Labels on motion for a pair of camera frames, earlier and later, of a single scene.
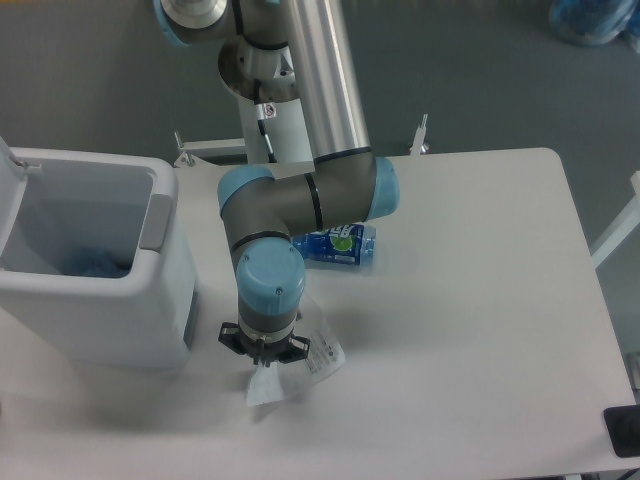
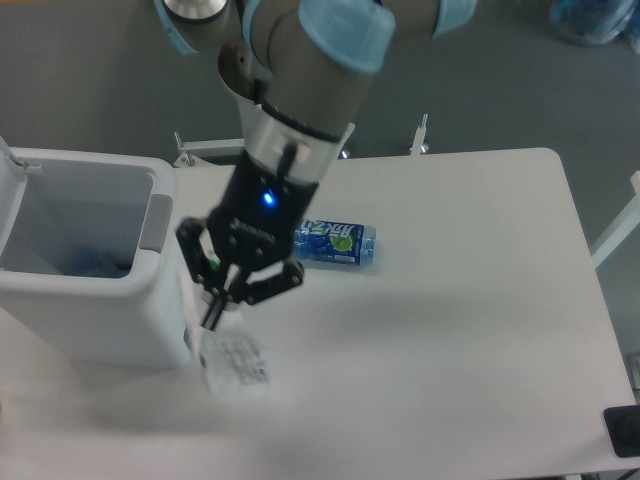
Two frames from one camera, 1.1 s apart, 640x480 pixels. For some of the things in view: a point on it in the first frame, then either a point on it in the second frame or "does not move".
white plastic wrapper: [273, 383] -> [231, 357]
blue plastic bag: [593, 22] does not move
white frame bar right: [625, 226] does not move
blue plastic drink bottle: [349, 244] does not move
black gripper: [263, 351] -> [256, 217]
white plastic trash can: [95, 268] does not move
